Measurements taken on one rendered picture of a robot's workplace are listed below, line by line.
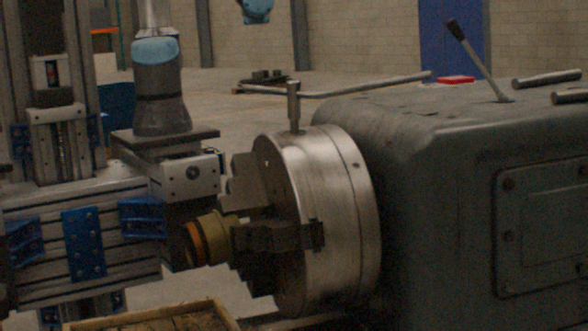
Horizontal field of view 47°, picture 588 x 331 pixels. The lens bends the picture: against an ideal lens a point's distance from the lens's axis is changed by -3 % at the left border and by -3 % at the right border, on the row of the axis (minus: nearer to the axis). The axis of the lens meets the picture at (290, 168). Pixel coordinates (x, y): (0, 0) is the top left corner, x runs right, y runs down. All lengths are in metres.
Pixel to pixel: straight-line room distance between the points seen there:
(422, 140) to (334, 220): 0.17
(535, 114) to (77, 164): 1.13
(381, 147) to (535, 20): 11.81
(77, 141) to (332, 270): 0.90
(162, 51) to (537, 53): 11.43
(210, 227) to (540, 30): 11.87
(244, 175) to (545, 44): 11.72
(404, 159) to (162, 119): 0.82
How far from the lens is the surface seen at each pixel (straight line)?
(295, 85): 1.12
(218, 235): 1.12
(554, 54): 12.69
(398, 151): 1.06
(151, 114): 1.73
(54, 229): 1.70
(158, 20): 1.87
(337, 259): 1.06
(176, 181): 1.61
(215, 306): 1.36
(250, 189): 1.18
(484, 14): 5.97
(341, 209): 1.05
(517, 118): 1.11
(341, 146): 1.11
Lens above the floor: 1.43
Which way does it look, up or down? 12 degrees down
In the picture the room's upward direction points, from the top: 4 degrees counter-clockwise
